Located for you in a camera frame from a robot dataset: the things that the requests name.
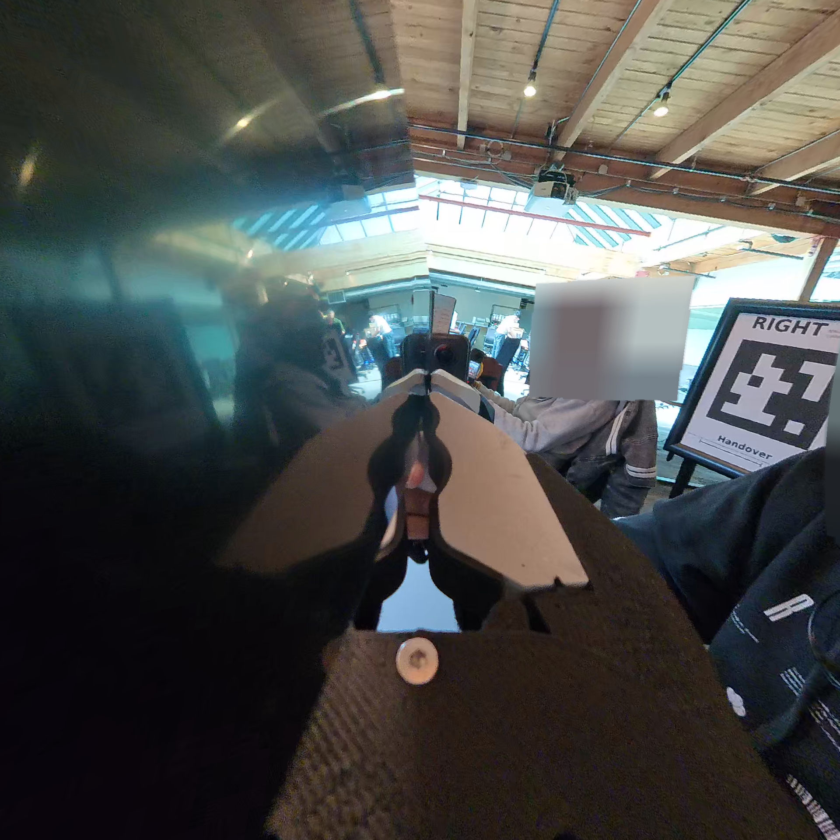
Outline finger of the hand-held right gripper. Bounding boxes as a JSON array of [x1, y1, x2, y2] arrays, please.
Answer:
[[430, 369, 485, 416], [381, 367, 430, 399]]

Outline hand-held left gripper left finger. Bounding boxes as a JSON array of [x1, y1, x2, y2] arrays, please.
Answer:
[[222, 403, 403, 575]]

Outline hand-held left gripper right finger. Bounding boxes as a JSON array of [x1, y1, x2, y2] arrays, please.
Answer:
[[428, 394, 590, 632]]

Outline black trapezoid plate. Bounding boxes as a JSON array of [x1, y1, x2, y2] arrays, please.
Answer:
[[0, 0, 435, 840]]

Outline ceiling projector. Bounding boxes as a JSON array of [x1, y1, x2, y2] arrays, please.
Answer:
[[525, 167, 580, 214]]

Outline person's dark clothing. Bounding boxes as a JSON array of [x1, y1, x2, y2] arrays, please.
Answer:
[[617, 449, 840, 840]]

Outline fiducial marker sign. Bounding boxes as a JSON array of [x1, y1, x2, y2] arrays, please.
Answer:
[[664, 298, 840, 500]]

